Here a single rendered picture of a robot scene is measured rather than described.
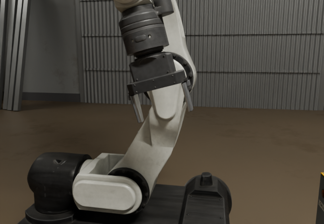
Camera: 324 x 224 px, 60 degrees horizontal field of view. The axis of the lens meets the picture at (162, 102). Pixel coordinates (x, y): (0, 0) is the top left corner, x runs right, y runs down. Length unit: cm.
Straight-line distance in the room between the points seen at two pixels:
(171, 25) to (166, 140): 31
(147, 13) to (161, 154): 41
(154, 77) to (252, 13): 313
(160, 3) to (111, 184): 50
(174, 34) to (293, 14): 304
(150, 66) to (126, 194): 40
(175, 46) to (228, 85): 289
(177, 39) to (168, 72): 21
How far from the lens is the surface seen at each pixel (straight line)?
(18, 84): 376
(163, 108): 71
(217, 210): 95
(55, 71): 423
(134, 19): 54
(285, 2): 371
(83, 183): 85
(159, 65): 55
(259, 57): 362
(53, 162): 94
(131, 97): 57
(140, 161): 81
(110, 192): 83
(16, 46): 391
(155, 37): 54
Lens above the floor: 67
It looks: 10 degrees down
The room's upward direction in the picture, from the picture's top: straight up
